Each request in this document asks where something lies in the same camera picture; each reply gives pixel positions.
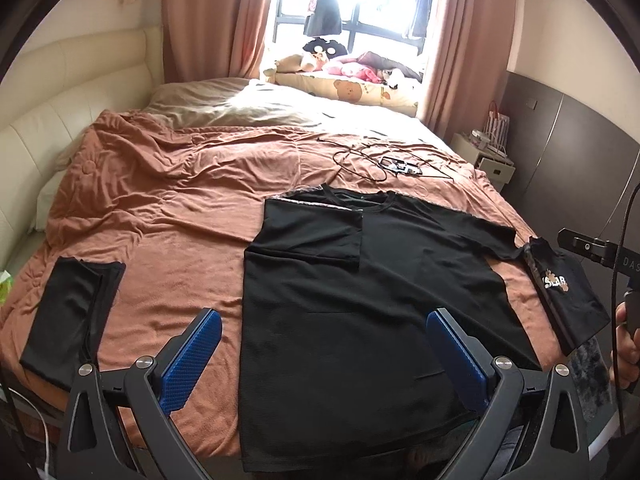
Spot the left pink curtain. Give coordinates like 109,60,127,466
162,0,271,82

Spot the person's right hand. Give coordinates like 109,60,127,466
610,304,640,389

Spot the folded black garment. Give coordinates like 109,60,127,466
21,258,126,391

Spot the white charging cable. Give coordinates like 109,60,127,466
0,383,57,480

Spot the cream padded headboard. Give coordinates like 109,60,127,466
1,26,164,263

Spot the right pink curtain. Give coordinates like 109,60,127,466
416,0,518,142

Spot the pink curtain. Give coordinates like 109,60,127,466
162,0,271,82
416,0,518,142

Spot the beige pillow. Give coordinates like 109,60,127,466
143,78,323,130

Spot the folded black bear-print shirt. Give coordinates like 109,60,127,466
520,237,610,356

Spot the hanging dark garment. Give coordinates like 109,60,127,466
304,0,343,38

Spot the green tissue pack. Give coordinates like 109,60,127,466
0,270,13,306

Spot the bear-print long cushion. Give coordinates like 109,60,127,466
270,72,419,117

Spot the white bedside cabinet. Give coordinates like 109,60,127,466
450,133,515,193

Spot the black cable tangle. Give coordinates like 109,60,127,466
319,132,457,183

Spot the brown bed blanket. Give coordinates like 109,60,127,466
0,108,572,461

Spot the large black t-shirt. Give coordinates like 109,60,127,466
239,185,539,472

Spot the plush toys pile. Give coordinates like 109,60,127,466
267,37,423,89

